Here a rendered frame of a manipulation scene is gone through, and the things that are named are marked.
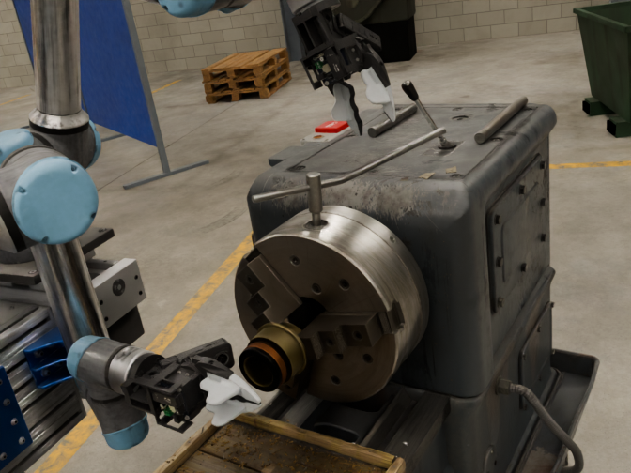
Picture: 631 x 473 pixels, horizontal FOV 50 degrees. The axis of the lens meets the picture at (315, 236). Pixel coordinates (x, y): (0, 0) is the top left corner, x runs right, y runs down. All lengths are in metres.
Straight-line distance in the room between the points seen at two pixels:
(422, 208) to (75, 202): 0.53
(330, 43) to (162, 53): 11.58
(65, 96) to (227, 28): 10.57
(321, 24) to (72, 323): 0.64
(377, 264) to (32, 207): 0.50
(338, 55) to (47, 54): 0.60
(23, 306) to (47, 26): 0.54
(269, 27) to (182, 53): 1.72
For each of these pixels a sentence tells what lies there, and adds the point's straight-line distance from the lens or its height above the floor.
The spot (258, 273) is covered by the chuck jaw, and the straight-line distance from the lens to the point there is 1.07.
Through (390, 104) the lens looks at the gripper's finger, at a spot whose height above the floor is 1.39.
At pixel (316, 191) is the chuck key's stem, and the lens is 1.03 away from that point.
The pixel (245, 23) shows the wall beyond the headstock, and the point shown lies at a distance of 11.81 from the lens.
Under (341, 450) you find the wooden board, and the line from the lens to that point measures 1.13.
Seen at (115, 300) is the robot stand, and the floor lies 1.07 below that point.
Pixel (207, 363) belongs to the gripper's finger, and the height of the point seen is 1.12.
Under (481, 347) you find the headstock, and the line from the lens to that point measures 1.22.
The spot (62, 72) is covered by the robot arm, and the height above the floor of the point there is 1.49.
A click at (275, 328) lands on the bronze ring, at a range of 1.03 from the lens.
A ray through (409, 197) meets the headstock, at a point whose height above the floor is 1.24.
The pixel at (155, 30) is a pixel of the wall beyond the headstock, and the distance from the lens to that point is 12.58.
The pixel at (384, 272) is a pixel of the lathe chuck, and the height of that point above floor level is 1.17.
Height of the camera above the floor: 1.64
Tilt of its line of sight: 23 degrees down
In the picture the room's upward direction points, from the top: 9 degrees counter-clockwise
